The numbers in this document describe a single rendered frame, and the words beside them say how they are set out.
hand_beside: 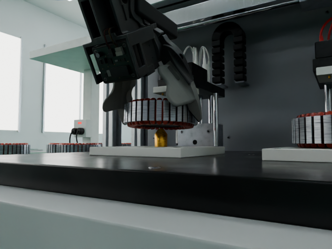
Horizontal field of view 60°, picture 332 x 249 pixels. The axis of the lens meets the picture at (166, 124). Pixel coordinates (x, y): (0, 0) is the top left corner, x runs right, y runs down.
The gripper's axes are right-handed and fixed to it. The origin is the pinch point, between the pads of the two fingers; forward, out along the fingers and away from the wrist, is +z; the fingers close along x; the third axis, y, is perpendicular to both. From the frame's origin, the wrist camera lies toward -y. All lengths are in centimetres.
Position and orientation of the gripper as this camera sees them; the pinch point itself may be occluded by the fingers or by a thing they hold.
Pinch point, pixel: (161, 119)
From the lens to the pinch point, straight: 44.4
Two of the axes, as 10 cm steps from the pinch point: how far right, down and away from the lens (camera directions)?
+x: 8.6, -0.3, -5.2
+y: -4.5, 4.4, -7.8
